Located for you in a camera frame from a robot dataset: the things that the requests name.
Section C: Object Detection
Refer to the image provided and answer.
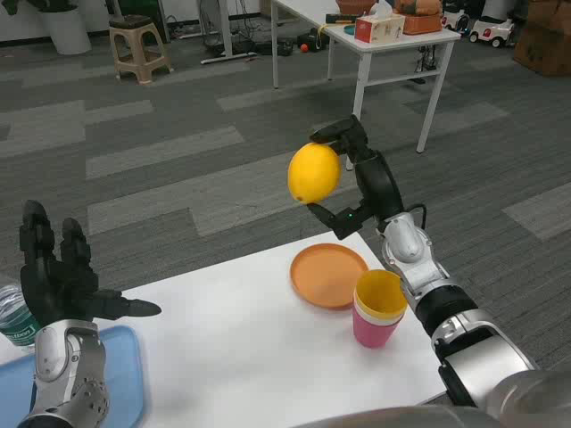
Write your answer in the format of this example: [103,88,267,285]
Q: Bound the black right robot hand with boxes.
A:
[307,114,405,242]

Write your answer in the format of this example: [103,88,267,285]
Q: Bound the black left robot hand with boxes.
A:
[18,199,162,331]

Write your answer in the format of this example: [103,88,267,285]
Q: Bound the yellow lemon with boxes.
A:
[287,142,343,206]

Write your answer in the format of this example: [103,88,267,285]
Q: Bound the orange round plate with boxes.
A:
[289,243,370,312]

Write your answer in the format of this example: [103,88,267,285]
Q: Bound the clear plastic water bottle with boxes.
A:
[0,283,44,350]

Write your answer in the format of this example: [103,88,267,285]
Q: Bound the yellow plastic cup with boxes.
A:
[354,268,409,320]

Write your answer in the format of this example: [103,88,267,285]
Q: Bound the blue plastic tray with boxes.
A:
[0,325,146,428]

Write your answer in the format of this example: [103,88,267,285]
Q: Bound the white plastic cup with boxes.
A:
[352,296,406,325]

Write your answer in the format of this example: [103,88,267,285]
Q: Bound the pink plastic cup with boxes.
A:
[352,302,404,350]

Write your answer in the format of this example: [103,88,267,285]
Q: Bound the white metal-legged table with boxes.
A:
[270,0,462,155]

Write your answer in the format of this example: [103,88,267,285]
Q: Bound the red and beige tissue box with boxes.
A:
[354,12,407,45]

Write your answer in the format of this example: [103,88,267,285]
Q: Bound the orange rectangular basket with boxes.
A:
[401,12,444,37]

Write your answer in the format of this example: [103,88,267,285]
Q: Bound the brown woven basket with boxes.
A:
[335,0,377,15]

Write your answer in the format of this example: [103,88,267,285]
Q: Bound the small white toy car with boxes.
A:
[441,9,471,32]

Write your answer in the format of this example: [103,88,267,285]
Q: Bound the large white toy car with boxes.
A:
[468,16,515,49]

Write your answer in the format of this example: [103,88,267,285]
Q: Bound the white desk leg base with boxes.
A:
[200,0,259,65]

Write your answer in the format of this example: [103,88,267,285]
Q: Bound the brown cardboard box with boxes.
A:
[512,0,571,78]

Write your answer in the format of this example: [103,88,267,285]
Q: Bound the white planter pot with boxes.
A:
[42,6,93,56]

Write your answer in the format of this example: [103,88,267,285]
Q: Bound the beige plastic stool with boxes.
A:
[109,14,173,86]

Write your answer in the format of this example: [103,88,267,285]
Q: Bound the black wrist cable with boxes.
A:
[402,203,428,229]

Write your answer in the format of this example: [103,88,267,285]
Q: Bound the black bag with yellow strap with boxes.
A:
[296,24,331,53]

